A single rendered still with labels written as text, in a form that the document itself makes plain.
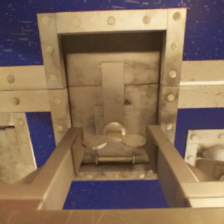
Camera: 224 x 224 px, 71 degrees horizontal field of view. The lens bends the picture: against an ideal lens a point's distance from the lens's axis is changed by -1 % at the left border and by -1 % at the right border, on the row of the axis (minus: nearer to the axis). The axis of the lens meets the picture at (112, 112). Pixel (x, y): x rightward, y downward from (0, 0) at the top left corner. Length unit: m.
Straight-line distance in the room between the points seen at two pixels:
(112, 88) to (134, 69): 0.03
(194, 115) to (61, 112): 0.13
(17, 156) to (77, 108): 0.10
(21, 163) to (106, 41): 0.18
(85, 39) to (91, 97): 0.06
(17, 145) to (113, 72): 0.15
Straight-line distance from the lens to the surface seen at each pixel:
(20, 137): 0.20
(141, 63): 0.17
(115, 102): 0.17
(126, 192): 0.21
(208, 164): 0.23
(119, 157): 0.20
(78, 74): 0.17
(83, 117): 0.18
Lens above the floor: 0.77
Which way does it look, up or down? 1 degrees down
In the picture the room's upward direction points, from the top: 89 degrees clockwise
